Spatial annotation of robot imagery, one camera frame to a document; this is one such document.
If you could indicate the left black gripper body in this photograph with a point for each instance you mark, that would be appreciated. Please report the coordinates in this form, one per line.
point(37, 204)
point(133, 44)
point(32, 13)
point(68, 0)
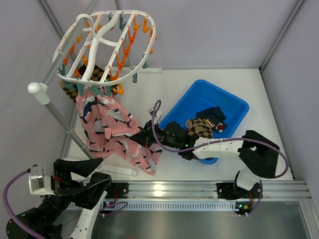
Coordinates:
point(58, 181)

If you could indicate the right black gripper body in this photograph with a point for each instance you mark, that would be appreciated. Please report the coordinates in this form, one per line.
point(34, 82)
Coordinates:
point(146, 135)

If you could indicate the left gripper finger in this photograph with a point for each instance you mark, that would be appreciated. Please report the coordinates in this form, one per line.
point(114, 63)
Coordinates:
point(62, 169)
point(89, 195)

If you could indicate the navy blue sock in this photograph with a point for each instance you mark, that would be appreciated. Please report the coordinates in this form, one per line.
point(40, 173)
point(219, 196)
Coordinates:
point(214, 118)

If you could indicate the beige argyle sock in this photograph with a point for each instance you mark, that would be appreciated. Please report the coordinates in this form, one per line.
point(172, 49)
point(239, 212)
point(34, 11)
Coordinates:
point(96, 75)

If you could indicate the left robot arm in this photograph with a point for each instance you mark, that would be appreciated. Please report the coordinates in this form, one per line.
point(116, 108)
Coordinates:
point(37, 222)

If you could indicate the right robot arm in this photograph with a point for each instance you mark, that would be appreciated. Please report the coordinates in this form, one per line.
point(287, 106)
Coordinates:
point(259, 155)

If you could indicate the white round clip hanger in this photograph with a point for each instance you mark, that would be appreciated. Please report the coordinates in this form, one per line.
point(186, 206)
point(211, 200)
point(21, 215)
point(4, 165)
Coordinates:
point(118, 41)

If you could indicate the pink patterned cloth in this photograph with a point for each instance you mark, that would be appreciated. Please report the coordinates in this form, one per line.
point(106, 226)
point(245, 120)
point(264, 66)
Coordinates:
point(108, 127)

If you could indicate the grey metal hanging rod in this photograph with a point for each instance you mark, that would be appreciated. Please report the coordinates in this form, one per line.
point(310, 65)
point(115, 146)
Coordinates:
point(65, 46)

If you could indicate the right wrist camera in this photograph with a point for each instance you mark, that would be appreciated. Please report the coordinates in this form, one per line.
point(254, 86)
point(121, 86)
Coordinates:
point(157, 115)

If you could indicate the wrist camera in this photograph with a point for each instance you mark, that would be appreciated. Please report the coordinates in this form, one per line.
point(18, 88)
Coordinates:
point(39, 184)
point(157, 115)

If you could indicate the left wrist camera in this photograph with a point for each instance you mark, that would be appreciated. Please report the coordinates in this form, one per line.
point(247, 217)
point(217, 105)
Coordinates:
point(39, 184)

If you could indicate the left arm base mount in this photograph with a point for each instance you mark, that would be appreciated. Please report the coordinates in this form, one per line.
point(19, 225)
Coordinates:
point(119, 190)

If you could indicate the white slotted cable duct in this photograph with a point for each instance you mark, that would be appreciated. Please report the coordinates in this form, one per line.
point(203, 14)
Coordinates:
point(172, 206)

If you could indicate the white rack stand post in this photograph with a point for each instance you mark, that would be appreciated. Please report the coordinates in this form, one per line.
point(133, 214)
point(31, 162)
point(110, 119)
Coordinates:
point(39, 91)

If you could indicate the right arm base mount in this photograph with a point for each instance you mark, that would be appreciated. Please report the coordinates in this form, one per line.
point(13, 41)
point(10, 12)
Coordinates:
point(230, 191)

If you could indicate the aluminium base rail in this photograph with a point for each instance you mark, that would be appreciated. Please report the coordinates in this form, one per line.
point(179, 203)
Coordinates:
point(207, 190)

